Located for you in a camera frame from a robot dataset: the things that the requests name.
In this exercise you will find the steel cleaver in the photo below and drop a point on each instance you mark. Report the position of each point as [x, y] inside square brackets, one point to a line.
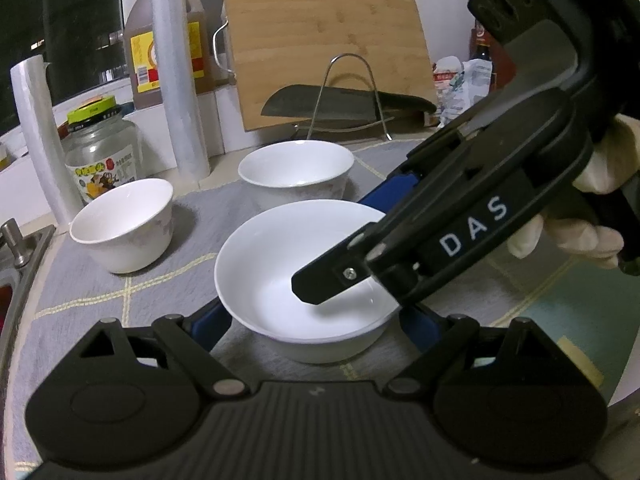
[295, 102]

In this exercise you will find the dark soy sauce bottle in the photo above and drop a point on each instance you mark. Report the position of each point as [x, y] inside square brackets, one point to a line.
[482, 52]

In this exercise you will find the brown cooking oil bottle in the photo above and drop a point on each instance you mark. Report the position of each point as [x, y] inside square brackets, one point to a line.
[142, 45]

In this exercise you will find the white floral bowl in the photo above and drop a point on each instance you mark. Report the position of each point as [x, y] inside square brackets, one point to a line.
[120, 220]
[295, 167]
[260, 280]

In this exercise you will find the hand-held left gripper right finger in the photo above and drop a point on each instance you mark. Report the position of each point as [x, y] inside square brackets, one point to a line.
[422, 330]

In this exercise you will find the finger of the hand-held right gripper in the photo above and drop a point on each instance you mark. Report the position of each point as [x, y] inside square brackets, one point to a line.
[395, 190]
[325, 280]

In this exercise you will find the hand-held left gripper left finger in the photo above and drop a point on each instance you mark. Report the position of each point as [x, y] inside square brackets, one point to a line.
[207, 330]

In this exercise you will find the brown knife block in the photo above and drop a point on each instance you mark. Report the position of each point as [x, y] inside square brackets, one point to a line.
[502, 67]

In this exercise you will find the dark window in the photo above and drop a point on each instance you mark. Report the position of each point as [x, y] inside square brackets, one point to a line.
[55, 25]

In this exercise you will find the printed plastic bag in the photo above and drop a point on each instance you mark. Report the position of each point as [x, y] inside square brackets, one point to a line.
[445, 85]

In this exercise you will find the bamboo cutting board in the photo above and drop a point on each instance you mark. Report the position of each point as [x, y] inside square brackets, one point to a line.
[325, 25]

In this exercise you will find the tall plastic wrap roll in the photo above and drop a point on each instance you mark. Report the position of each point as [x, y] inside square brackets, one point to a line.
[175, 85]

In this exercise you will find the steel sink knob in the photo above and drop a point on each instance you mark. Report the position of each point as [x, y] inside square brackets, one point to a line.
[14, 245]

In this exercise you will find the grey and teal checked mat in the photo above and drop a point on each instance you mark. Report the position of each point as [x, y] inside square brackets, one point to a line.
[100, 300]

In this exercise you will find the person's right hand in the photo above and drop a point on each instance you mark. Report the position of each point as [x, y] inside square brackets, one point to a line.
[610, 160]

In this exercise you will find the clear plastic bag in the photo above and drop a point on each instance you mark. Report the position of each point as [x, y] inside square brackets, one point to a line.
[475, 85]

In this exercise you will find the short plastic wrap roll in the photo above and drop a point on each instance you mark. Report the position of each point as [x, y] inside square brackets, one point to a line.
[40, 135]

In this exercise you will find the glass jar with green lid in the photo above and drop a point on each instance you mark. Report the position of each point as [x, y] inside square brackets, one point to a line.
[100, 155]

